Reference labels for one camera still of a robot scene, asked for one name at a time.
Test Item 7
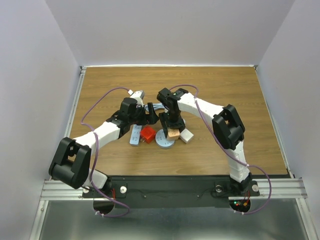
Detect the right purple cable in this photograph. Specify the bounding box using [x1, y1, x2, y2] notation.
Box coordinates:
[169, 84, 273, 215]

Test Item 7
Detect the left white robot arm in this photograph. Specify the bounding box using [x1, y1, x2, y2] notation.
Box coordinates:
[48, 97, 159, 197]

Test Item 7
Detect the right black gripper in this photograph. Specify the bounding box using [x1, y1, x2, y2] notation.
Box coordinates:
[159, 110, 186, 136]

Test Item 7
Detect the red cube socket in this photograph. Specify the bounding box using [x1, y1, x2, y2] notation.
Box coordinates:
[140, 126, 156, 144]

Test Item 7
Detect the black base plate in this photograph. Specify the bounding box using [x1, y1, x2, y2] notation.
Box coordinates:
[82, 174, 268, 210]

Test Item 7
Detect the white cube charger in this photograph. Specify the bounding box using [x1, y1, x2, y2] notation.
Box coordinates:
[179, 128, 194, 144]

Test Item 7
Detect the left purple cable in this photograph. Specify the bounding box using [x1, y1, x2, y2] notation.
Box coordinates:
[81, 86, 131, 218]

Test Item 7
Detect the beige cube socket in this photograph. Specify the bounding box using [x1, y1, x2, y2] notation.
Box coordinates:
[166, 128, 180, 142]

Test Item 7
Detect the aluminium rail frame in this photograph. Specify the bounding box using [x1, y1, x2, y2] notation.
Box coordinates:
[29, 66, 87, 240]

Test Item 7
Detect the purple cable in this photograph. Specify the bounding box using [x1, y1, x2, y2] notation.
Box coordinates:
[81, 86, 131, 218]
[169, 84, 273, 215]

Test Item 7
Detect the round blue socket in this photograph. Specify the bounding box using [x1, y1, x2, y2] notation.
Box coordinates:
[155, 129, 175, 149]

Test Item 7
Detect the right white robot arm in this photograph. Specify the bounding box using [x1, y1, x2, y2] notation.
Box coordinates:
[156, 88, 252, 195]

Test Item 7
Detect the blue power strip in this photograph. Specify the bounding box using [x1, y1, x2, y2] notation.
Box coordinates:
[129, 124, 142, 147]

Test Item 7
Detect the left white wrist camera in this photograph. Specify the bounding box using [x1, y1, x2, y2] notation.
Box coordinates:
[127, 89, 145, 106]

